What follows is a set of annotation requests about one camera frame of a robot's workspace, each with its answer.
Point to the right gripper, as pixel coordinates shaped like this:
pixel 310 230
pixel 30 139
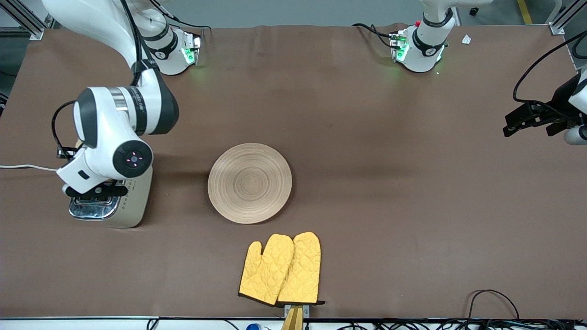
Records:
pixel 67 151

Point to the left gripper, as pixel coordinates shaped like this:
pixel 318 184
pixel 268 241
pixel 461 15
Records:
pixel 557 101

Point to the round ribbed wooden plate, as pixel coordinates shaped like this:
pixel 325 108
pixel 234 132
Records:
pixel 250 183

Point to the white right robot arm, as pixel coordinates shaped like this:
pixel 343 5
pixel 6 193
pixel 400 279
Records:
pixel 105 137

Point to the silver beige two-slot toaster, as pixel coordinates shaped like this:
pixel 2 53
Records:
pixel 133 208

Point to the white paper scrap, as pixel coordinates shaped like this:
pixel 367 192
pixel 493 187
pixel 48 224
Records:
pixel 466 39

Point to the black caster wheel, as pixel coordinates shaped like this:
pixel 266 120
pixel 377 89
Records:
pixel 473 10

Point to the large table cover sheet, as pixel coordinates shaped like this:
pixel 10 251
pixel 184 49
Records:
pixel 367 137

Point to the yellow quilted oven mitt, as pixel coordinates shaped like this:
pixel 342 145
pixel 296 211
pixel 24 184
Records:
pixel 302 270
pixel 263 275

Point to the tan wooden stand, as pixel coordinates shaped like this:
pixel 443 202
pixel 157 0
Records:
pixel 292 321

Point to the aluminium frame post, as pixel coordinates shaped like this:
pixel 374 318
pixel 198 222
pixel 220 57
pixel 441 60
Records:
pixel 27 25
pixel 562 18

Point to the small grey metal bracket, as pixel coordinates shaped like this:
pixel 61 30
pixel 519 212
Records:
pixel 306 310

